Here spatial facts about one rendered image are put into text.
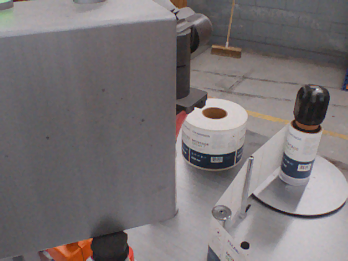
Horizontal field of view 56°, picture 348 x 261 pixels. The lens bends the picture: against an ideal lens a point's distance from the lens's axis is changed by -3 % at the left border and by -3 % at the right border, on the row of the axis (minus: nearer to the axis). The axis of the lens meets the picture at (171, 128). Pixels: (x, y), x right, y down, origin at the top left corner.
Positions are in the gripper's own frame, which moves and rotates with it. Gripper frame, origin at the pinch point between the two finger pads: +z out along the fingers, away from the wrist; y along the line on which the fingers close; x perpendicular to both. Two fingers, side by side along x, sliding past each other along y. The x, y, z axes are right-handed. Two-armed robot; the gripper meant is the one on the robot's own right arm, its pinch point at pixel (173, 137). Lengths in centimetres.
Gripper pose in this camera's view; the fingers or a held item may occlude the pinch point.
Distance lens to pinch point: 61.5
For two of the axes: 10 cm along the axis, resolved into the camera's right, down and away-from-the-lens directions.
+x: -5.6, 4.5, -7.0
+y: -8.3, -2.9, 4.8
